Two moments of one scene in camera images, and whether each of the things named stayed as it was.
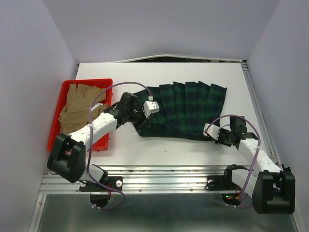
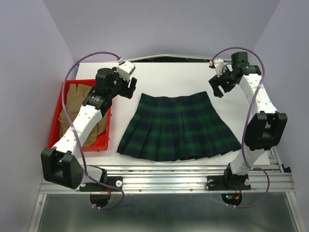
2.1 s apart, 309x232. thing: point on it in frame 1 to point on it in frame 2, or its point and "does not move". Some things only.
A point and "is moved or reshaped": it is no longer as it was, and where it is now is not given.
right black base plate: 231,194 does not move
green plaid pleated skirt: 180,110 is moved or reshaped
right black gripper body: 224,137 to 226,78
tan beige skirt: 75,115 does not move
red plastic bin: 56,130 does not move
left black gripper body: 137,117 to 119,84
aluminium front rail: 168,180 does not move
